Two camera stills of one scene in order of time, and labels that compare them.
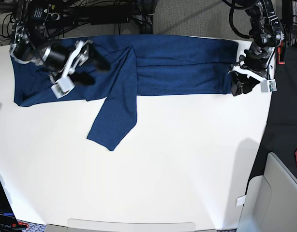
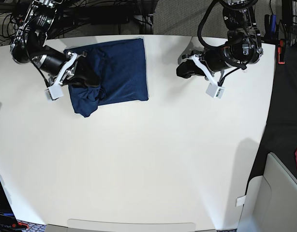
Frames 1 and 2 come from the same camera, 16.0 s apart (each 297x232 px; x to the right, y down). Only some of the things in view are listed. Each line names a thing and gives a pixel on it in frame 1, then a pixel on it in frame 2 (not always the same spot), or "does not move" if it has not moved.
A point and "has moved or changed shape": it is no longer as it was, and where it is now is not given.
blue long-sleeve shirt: [140, 65] has moved or changed shape
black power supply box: [111, 14] does not move
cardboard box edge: [55, 228] does not move
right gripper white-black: [253, 64] -> [212, 62]
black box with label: [5, 219] does not move
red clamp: [279, 52] does not move
